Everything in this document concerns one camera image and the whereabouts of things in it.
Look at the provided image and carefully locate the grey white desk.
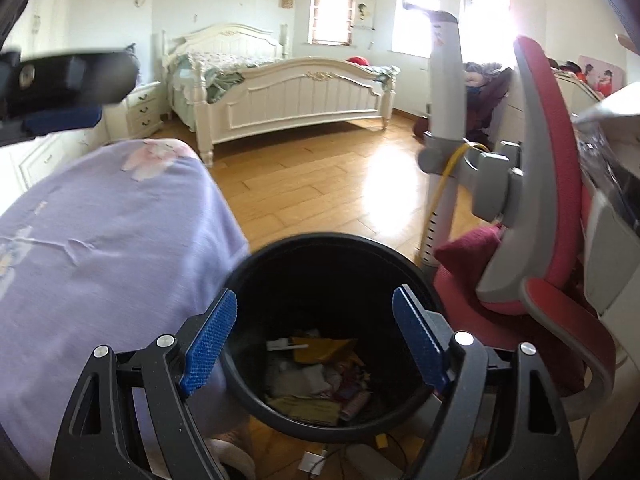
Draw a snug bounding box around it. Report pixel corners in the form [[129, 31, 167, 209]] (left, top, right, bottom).
[[575, 90, 640, 480]]

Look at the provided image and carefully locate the white bed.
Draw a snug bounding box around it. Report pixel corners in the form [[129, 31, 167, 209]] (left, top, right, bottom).
[[160, 22, 401, 166]]

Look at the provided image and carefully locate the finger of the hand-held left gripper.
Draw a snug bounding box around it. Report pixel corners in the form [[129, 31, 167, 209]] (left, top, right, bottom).
[[0, 106, 104, 149], [0, 50, 142, 120]]

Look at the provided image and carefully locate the black trash bin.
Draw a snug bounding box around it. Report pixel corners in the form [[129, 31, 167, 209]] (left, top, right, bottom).
[[220, 232, 446, 443]]

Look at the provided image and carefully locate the wall poster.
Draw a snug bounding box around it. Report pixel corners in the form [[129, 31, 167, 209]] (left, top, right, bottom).
[[577, 55, 628, 98]]

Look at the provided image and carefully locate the purple floral tablecloth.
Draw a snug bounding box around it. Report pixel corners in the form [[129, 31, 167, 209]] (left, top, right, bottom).
[[0, 139, 251, 480]]

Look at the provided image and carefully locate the window with brown blind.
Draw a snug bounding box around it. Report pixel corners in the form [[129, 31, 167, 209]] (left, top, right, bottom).
[[312, 0, 358, 46]]

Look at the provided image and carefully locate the white floor stand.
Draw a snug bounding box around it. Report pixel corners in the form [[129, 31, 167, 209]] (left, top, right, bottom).
[[417, 10, 473, 266]]

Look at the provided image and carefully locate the white nightstand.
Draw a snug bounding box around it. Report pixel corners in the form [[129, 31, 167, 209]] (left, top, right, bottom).
[[125, 81, 166, 138]]

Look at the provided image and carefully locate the pale slipper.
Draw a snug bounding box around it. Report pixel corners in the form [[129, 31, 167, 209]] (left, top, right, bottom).
[[207, 437, 256, 480]]

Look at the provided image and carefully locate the white power adapter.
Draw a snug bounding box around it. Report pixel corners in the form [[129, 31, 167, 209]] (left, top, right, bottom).
[[298, 451, 326, 473]]

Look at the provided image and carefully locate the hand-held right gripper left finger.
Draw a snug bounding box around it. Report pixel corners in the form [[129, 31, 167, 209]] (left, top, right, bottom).
[[50, 289, 238, 480]]

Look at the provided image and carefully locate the yellow packet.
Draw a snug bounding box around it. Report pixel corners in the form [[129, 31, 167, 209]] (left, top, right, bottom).
[[294, 337, 357, 364]]

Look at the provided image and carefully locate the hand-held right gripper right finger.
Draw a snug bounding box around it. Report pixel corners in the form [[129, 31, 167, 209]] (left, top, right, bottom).
[[391, 285, 581, 480]]

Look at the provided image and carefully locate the small wall picture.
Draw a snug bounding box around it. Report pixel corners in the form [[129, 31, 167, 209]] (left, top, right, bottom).
[[354, 0, 376, 31]]

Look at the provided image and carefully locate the white cabinet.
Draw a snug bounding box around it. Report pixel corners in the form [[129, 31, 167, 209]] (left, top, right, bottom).
[[497, 72, 596, 151]]

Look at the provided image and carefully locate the red office chair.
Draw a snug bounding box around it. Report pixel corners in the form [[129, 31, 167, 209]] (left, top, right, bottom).
[[432, 35, 618, 421]]

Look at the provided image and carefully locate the white wardrobe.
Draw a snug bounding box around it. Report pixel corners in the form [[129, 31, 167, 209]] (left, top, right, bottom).
[[0, 10, 113, 206]]

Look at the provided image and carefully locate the dark red chair with clothes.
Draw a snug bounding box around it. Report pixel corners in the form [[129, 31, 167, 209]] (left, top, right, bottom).
[[412, 60, 516, 153]]

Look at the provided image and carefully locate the pile of discarded wrappers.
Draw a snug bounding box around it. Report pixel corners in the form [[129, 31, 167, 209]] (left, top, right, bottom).
[[265, 327, 373, 423]]

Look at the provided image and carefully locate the bright window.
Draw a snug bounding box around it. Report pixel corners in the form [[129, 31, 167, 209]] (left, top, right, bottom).
[[398, 0, 441, 53], [460, 0, 516, 61]]

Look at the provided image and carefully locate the dark red cloth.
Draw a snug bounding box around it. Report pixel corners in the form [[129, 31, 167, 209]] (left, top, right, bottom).
[[434, 225, 503, 306]]

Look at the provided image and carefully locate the yellow cable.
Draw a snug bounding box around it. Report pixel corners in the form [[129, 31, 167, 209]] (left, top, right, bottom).
[[425, 142, 488, 256]]

